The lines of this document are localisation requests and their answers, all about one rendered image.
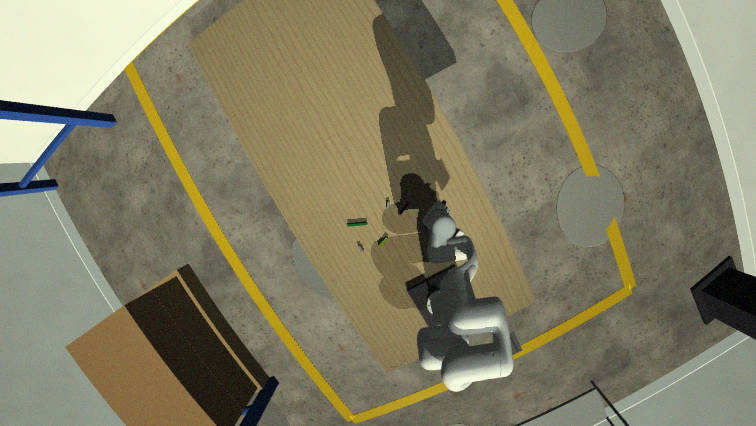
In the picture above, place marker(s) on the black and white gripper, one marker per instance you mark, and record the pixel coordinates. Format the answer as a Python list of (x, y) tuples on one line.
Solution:
[(437, 205)]

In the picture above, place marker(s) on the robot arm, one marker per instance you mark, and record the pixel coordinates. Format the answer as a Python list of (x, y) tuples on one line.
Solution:
[(465, 315)]

